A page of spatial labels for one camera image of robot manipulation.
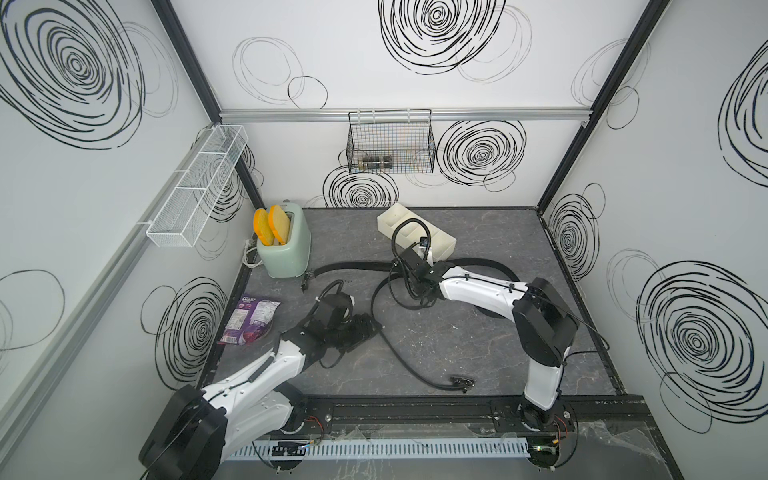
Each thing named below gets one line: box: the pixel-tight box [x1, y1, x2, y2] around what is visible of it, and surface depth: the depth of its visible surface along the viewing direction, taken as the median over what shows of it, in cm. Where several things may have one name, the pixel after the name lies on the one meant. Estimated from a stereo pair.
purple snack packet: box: [218, 294, 281, 346], surface depth 84 cm
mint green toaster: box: [256, 199, 311, 279], surface depth 98 cm
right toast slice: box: [268, 204, 291, 246], surface depth 93 cm
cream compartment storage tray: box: [377, 202, 457, 261], surface depth 106 cm
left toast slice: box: [253, 208, 275, 247], surface depth 89 cm
